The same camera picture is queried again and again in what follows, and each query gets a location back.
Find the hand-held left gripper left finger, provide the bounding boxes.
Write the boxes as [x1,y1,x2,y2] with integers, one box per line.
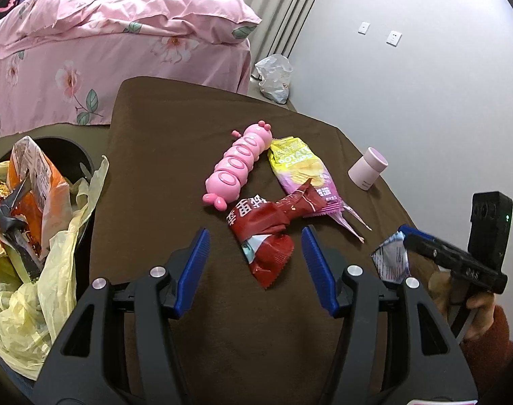
[28,227,211,405]

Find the red wrapper with teal patch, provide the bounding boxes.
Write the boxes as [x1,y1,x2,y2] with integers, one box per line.
[239,234,295,290]

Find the yellow plastic bin bag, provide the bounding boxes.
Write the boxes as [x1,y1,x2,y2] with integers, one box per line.
[0,156,110,380]

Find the orange snack packet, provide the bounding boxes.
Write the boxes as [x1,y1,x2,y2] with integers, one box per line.
[9,136,69,258]

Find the pink cup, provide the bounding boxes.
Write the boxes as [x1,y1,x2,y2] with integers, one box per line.
[348,147,388,192]

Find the white plastic bag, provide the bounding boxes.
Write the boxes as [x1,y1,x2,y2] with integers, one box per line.
[254,54,291,104]

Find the person's right hand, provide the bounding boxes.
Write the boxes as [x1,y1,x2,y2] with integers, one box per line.
[429,268,494,330]

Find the pink floral quilt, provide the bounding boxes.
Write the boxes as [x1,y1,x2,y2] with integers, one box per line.
[0,0,262,51]

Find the black waste bin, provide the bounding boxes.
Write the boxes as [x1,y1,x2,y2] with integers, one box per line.
[0,136,97,405]

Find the red snack wrapper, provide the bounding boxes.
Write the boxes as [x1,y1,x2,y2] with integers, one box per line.
[226,178,327,239]

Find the beige curtain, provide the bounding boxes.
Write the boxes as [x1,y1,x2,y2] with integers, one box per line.
[58,0,331,57]

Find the bed with pink floral sheet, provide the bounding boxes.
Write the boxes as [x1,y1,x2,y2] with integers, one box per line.
[0,29,252,141]

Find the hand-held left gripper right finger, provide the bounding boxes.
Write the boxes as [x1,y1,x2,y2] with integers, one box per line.
[301,225,479,405]

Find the person's right forearm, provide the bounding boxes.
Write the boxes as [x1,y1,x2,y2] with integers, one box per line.
[459,304,513,393]

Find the yellow purple chips packet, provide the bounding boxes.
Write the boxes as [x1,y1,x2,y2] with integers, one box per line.
[268,136,373,243]

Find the pink caterpillar toy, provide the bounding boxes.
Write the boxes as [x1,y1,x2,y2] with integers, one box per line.
[202,120,271,212]

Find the white blue wrapper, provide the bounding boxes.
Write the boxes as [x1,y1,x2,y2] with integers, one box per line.
[371,232,411,283]

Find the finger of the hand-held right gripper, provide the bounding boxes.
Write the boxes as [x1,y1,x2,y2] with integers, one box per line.
[397,224,436,262]

